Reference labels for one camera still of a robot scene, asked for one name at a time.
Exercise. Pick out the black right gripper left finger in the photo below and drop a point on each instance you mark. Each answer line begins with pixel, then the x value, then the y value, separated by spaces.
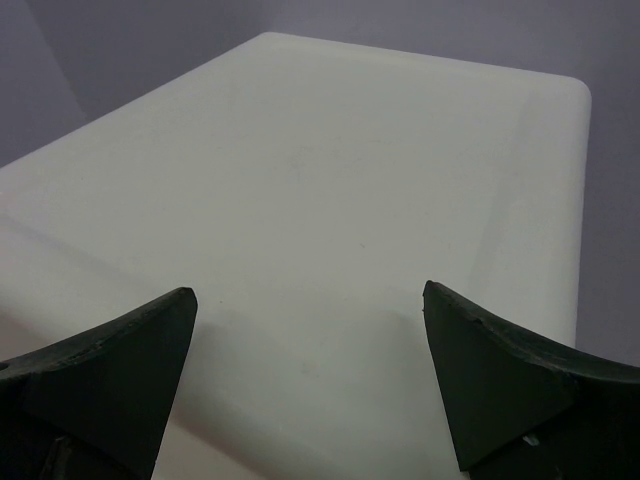
pixel 96 405

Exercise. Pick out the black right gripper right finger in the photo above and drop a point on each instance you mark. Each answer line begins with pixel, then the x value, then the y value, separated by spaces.
pixel 522 406

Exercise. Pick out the white shoe cabinet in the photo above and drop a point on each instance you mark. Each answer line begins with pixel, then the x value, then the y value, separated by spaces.
pixel 306 190

